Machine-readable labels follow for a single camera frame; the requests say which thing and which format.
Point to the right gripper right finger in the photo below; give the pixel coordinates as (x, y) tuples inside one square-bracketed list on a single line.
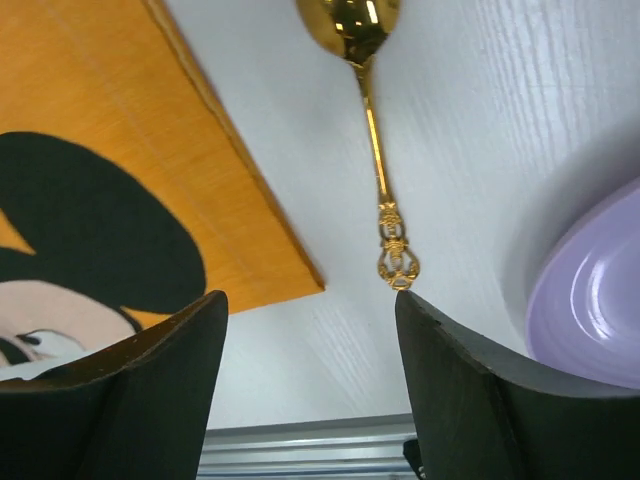
[(484, 411)]

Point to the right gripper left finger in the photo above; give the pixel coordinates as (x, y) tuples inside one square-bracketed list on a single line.
[(137, 409)]

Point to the lilac plate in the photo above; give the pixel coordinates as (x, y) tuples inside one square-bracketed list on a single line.
[(583, 312)]

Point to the orange Mickey Mouse placemat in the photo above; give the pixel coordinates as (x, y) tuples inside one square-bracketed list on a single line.
[(126, 193)]

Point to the gold spoon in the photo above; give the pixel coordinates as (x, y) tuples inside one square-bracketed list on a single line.
[(355, 31)]

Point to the aluminium rail frame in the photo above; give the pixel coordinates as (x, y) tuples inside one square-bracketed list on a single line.
[(357, 448)]

